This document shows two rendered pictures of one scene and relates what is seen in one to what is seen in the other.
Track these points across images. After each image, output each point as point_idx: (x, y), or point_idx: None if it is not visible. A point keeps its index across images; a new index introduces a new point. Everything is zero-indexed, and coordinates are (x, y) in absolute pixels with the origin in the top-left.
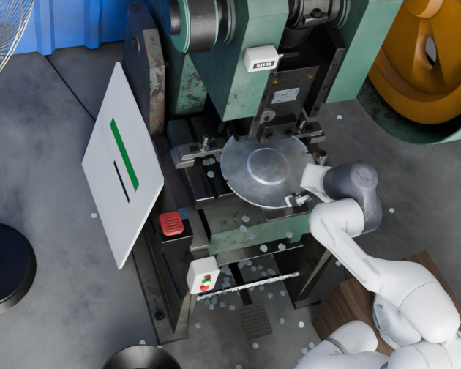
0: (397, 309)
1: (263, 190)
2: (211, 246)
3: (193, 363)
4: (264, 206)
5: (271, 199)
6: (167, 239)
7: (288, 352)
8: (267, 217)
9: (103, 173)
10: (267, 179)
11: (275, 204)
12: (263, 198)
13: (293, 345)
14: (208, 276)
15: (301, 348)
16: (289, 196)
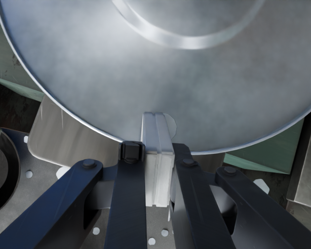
0: None
1: (101, 39)
2: (14, 89)
3: (48, 174)
4: (50, 98)
5: (100, 85)
6: None
7: (147, 224)
8: (35, 140)
9: None
10: (142, 8)
11: (100, 113)
12: (77, 63)
13: (157, 221)
14: None
15: (163, 228)
16: (142, 129)
